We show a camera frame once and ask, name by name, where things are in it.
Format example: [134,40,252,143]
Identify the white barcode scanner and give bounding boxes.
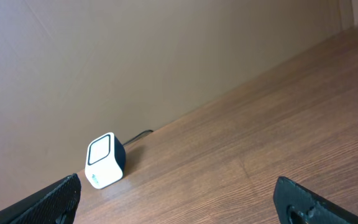
[85,132,126,189]

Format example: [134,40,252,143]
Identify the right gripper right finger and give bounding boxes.
[273,176,358,224]

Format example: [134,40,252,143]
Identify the scanner black cable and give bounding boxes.
[122,129,154,146]

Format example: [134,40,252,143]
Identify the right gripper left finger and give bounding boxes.
[0,174,81,224]

